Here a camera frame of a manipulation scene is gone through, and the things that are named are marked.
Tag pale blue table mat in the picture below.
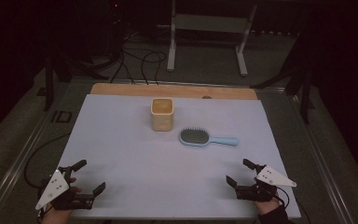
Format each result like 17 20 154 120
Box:
57 93 302 220

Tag person's right hand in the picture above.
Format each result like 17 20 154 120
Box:
254 198 282 217

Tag wooden table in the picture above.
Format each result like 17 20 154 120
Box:
89 82 258 101

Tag person's left hand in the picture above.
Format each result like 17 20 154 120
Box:
41 176 84 224

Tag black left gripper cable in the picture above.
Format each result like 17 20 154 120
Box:
23 133 73 189

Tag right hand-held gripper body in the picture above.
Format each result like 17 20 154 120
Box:
235 164 298 203

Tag black floor bracket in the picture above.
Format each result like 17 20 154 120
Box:
50 109 74 124

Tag light blue hairbrush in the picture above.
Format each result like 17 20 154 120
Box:
178 126 241 148

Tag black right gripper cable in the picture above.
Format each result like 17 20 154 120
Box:
274 186 312 224

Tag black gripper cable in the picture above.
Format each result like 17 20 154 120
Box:
274 186 312 224
23 133 73 189

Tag white metal stand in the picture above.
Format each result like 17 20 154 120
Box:
166 0 258 77

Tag beige square holder cup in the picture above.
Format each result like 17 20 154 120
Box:
149 97 175 133

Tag metal floor rail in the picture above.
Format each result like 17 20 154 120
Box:
0 77 76 224
255 86 358 224

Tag black floor cables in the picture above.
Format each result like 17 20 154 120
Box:
109 31 168 86

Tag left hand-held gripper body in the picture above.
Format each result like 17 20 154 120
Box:
34 166 95 212

